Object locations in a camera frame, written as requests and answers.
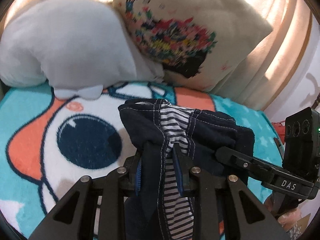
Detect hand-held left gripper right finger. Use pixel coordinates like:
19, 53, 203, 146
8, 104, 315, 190
172, 142, 290, 240

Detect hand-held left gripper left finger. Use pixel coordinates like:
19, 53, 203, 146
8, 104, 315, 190
29, 152, 143, 240

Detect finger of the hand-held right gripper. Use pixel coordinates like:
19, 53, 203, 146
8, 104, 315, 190
216, 147, 313, 198

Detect striped navy pants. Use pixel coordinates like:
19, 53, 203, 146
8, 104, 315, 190
117, 99, 256, 240

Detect person's right hand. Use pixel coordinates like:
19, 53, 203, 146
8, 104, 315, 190
265, 196, 302, 227

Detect red cloth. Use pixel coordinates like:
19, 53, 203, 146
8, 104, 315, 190
272, 121, 286, 132

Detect cartoon printed teal blanket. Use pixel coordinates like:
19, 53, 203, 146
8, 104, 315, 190
0, 80, 285, 240

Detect grey plush pillow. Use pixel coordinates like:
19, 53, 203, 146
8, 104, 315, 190
0, 0, 165, 100

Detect floral print cream cushion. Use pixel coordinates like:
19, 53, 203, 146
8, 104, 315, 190
112, 0, 273, 93

